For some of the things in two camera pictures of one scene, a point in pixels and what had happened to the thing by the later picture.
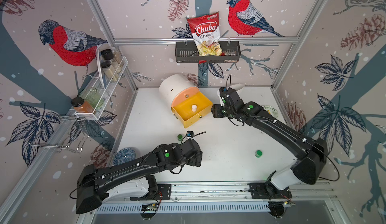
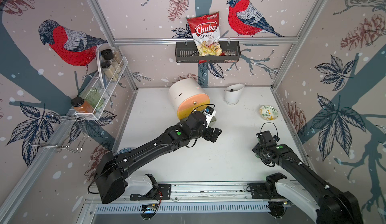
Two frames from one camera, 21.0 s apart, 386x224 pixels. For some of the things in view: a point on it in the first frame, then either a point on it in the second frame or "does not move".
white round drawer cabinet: (170, 85) -> (188, 96)
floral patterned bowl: (271, 110) does not move
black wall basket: (188, 52) does not move
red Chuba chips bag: (205, 29) does not move
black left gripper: (195, 161) -> (216, 133)
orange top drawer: (183, 94) -> (193, 100)
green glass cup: (90, 96) does not move
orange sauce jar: (81, 106) does not move
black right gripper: (215, 111) -> (255, 149)
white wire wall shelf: (97, 91) does not move
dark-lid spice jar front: (109, 70) does not move
